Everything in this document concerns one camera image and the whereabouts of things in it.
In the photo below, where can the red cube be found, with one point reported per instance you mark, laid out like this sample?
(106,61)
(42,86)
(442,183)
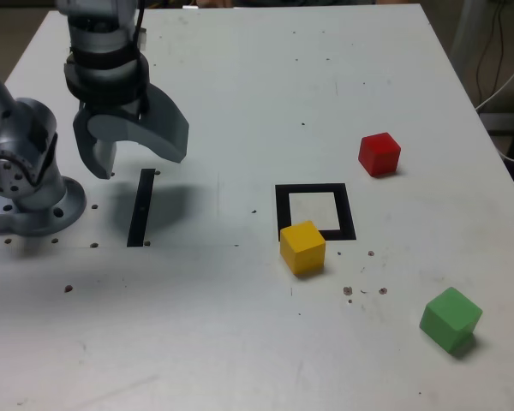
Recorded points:
(379,154)

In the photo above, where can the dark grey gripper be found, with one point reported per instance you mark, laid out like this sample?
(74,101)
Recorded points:
(111,109)

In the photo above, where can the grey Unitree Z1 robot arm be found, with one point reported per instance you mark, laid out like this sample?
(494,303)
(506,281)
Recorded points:
(25,128)

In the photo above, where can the black tape strip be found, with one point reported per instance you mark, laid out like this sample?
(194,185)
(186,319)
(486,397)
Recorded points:
(140,210)

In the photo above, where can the green cube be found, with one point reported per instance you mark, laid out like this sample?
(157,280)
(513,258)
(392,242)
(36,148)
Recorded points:
(447,321)

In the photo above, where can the black tape square outline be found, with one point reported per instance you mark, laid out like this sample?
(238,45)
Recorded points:
(282,205)

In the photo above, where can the yellow cube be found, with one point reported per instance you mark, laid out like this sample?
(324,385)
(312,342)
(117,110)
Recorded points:
(302,248)

